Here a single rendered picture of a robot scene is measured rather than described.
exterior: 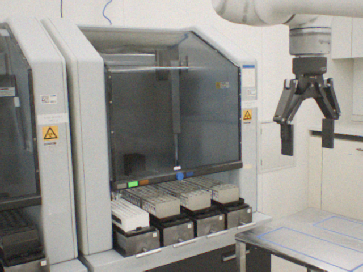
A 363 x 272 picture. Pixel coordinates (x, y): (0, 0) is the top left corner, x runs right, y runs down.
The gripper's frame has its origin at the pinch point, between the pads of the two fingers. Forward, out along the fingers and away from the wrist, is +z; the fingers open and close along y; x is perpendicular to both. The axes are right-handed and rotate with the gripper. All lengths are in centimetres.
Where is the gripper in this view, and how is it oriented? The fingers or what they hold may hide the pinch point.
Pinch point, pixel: (308, 146)
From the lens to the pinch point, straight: 98.5
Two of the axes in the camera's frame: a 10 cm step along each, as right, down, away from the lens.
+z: 0.2, 9.9, 1.3
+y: 8.4, -0.9, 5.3
